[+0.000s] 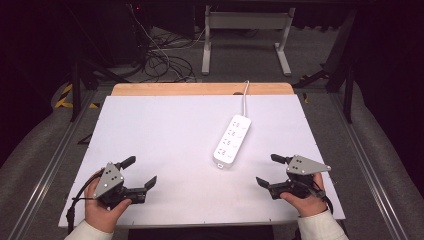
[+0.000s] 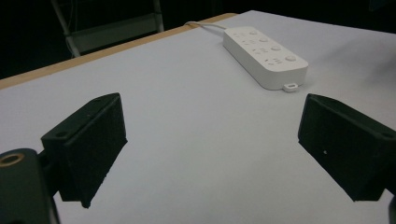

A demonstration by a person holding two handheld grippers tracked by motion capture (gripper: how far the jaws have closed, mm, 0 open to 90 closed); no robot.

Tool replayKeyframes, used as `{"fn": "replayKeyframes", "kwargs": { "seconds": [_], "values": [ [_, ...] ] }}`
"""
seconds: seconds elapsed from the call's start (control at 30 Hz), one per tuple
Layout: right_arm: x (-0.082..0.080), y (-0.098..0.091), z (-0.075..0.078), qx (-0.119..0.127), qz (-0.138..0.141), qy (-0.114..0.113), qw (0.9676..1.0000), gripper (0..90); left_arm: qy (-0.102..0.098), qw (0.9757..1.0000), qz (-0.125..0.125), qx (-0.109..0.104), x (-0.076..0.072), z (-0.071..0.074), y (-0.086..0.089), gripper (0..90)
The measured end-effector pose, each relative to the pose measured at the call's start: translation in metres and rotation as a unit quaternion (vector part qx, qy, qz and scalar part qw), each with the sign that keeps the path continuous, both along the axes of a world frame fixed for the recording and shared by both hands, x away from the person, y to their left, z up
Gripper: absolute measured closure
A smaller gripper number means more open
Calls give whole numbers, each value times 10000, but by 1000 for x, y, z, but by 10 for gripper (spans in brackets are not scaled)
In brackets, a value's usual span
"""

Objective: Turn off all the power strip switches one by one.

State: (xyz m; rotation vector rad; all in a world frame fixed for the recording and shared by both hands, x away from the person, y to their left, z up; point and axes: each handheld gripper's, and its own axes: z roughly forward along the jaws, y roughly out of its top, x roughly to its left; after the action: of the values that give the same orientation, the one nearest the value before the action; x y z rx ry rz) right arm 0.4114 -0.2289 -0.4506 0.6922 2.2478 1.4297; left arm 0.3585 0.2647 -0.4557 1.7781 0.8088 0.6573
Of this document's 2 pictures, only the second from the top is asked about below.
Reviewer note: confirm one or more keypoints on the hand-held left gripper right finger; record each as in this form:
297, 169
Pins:
345, 146

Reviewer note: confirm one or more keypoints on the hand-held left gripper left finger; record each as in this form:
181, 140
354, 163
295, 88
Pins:
90, 146

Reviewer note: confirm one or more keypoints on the white power strip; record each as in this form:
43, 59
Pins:
264, 54

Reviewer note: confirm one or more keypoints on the metal stand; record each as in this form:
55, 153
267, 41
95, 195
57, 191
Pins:
109, 29

